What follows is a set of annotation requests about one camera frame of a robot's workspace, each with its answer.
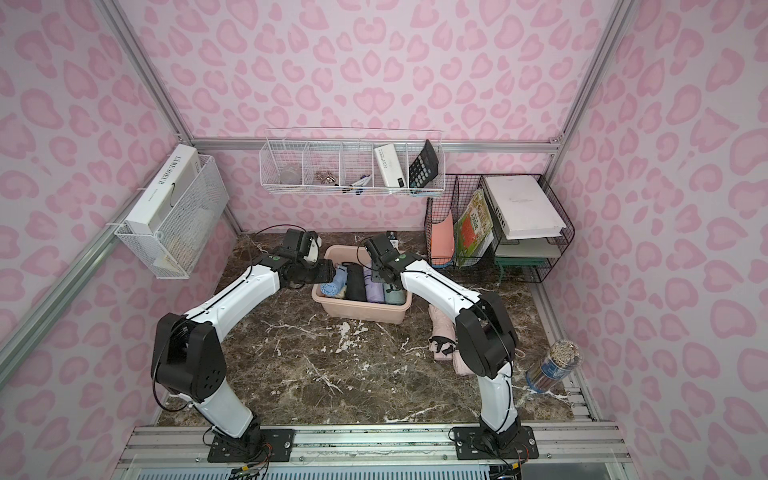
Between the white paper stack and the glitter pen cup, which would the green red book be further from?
the glitter pen cup

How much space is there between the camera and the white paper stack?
0.90 metres

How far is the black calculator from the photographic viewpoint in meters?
0.90

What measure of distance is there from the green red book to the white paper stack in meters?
0.04

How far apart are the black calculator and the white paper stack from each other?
232 millimetres

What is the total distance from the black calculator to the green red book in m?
0.23
